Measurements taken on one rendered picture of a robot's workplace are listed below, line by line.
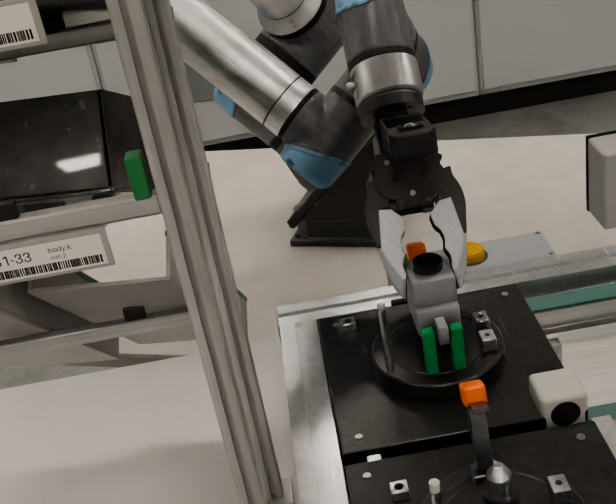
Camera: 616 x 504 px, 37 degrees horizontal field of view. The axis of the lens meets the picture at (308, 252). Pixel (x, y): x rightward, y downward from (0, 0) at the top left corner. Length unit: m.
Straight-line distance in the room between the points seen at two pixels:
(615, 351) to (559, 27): 3.14
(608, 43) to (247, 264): 3.00
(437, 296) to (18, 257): 0.43
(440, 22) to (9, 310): 3.30
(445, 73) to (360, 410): 3.20
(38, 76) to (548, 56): 2.17
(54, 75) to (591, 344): 3.19
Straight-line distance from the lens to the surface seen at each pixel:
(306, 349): 1.05
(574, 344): 1.10
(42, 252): 0.66
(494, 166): 1.66
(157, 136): 0.62
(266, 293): 1.37
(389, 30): 1.00
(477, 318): 0.99
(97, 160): 0.67
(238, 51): 1.11
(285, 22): 1.42
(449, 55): 4.03
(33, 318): 0.88
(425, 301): 0.91
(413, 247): 0.99
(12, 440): 1.23
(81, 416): 1.23
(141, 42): 0.59
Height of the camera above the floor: 1.56
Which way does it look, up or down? 29 degrees down
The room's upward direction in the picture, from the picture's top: 10 degrees counter-clockwise
